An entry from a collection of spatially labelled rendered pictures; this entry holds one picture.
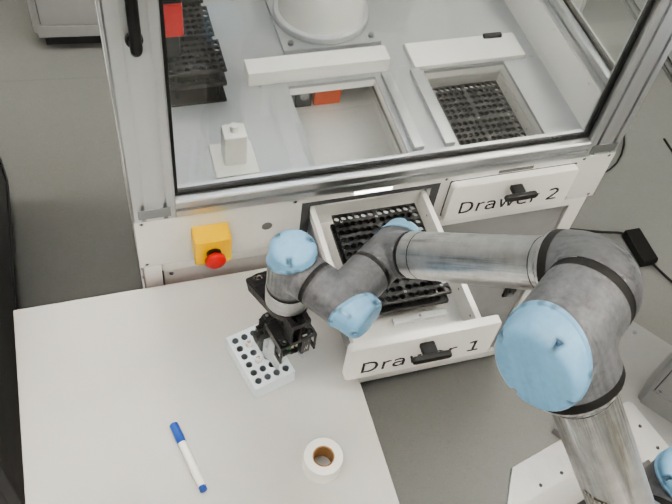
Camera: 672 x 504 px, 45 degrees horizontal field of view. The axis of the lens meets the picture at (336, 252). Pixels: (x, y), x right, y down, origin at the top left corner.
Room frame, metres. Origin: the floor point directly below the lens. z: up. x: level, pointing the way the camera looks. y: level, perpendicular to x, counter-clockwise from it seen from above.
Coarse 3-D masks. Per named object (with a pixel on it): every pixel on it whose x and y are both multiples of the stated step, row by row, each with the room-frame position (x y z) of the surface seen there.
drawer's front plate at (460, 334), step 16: (480, 320) 0.83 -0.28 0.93; (496, 320) 0.83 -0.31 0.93; (384, 336) 0.76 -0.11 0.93; (400, 336) 0.77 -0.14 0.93; (416, 336) 0.77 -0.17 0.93; (432, 336) 0.78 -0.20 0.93; (448, 336) 0.79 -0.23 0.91; (464, 336) 0.81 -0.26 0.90; (480, 336) 0.82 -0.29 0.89; (352, 352) 0.72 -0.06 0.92; (368, 352) 0.73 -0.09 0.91; (384, 352) 0.74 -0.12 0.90; (400, 352) 0.76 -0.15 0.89; (416, 352) 0.77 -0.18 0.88; (464, 352) 0.81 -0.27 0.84; (480, 352) 0.83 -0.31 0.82; (352, 368) 0.72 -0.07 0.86; (368, 368) 0.73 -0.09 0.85; (384, 368) 0.75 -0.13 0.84; (400, 368) 0.76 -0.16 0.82
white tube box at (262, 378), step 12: (240, 336) 0.78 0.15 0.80; (252, 336) 0.79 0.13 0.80; (228, 348) 0.77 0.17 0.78; (240, 348) 0.76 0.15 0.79; (252, 348) 0.76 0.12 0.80; (240, 360) 0.73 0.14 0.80; (252, 360) 0.74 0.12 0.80; (264, 360) 0.74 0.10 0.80; (288, 360) 0.75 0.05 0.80; (240, 372) 0.73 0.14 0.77; (252, 372) 0.72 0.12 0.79; (264, 372) 0.72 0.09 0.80; (276, 372) 0.73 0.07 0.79; (288, 372) 0.73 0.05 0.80; (252, 384) 0.69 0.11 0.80; (264, 384) 0.69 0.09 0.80; (276, 384) 0.71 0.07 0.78
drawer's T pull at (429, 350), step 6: (426, 342) 0.77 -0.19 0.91; (432, 342) 0.78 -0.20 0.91; (420, 348) 0.76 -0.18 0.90; (426, 348) 0.76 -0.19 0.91; (432, 348) 0.76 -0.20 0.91; (426, 354) 0.75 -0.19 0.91; (432, 354) 0.75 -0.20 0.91; (438, 354) 0.75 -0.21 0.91; (444, 354) 0.75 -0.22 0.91; (450, 354) 0.76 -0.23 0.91; (414, 360) 0.73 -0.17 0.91; (420, 360) 0.73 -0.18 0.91; (426, 360) 0.74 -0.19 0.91; (432, 360) 0.74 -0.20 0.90
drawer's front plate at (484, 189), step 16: (496, 176) 1.19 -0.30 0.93; (512, 176) 1.20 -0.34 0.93; (528, 176) 1.21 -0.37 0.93; (544, 176) 1.22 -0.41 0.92; (560, 176) 1.24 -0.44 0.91; (448, 192) 1.15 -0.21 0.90; (464, 192) 1.15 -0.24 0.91; (480, 192) 1.16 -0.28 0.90; (496, 192) 1.18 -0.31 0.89; (544, 192) 1.23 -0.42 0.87; (560, 192) 1.25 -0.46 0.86; (448, 208) 1.14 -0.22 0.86; (464, 208) 1.15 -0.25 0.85; (480, 208) 1.17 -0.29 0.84; (496, 208) 1.19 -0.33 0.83; (512, 208) 1.20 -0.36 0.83
